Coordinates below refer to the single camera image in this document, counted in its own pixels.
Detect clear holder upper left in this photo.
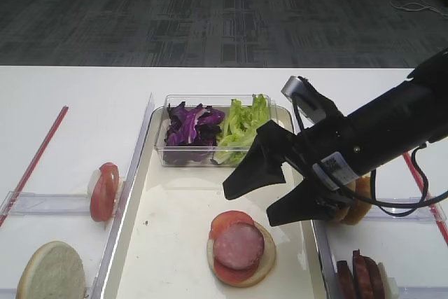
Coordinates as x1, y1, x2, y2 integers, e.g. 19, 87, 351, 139
1, 191, 90, 216

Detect sesame bun top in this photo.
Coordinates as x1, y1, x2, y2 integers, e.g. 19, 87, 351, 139
330, 207, 350, 223

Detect clear holder upper right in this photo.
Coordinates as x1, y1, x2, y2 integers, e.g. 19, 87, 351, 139
367, 195, 447, 223

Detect white pusher block sausage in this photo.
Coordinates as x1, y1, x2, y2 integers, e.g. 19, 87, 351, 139
378, 263, 400, 299

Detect clear plastic salad container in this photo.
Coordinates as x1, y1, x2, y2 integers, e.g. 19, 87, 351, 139
155, 94, 277, 167

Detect purple cabbage leaves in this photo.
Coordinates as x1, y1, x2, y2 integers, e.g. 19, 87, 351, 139
164, 101, 225, 147

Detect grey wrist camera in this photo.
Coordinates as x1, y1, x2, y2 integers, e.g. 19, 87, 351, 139
281, 76, 344, 124

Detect white cable on floor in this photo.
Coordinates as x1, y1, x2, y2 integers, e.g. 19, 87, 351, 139
391, 0, 448, 16

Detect clear holder lower right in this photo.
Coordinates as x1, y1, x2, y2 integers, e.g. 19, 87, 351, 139
386, 286, 448, 299

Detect sausage patty slice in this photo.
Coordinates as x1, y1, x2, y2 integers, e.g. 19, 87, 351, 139
213, 223, 265, 270

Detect upright white bun slice left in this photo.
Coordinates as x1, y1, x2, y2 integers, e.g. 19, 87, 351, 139
15, 241, 85, 298

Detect tomato slice on bun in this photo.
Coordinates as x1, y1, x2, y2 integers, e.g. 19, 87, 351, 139
209, 210, 255, 239
213, 258, 259, 284

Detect left clear long rail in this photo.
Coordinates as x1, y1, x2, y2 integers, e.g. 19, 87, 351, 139
86, 92, 155, 298

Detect upper tomato slice on bun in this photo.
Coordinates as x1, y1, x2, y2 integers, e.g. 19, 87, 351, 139
209, 210, 255, 239

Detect right red strip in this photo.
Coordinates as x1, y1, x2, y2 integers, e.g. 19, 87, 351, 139
402, 151, 448, 240

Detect clear holder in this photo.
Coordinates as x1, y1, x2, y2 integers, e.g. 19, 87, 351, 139
1, 191, 90, 216
386, 286, 448, 299
367, 195, 447, 223

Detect white rectangular metal tray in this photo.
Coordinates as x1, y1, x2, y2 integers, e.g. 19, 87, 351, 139
103, 109, 326, 298

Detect lower tomato slice on bun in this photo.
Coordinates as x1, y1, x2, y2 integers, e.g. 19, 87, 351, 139
213, 258, 259, 284

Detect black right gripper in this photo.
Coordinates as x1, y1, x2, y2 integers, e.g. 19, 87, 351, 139
223, 113, 361, 226

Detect left red strip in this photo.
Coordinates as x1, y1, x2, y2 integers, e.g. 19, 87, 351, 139
1, 106, 69, 225

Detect red strip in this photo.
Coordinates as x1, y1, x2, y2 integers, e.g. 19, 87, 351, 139
1, 106, 69, 225
402, 151, 448, 240

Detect green lettuce leaves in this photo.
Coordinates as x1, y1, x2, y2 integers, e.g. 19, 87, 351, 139
211, 94, 271, 166

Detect bottom bun on tray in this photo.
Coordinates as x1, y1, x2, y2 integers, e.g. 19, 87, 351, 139
206, 221, 277, 288

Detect rear sausage slices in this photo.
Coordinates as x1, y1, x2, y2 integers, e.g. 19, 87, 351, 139
352, 250, 386, 299

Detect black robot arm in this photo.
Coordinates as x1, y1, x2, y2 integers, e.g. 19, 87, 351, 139
223, 51, 447, 226

